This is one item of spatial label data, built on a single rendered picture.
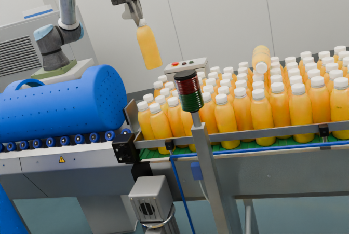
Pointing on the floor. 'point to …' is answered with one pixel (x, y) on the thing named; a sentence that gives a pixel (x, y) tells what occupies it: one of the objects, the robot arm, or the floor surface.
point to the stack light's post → (211, 178)
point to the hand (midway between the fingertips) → (140, 21)
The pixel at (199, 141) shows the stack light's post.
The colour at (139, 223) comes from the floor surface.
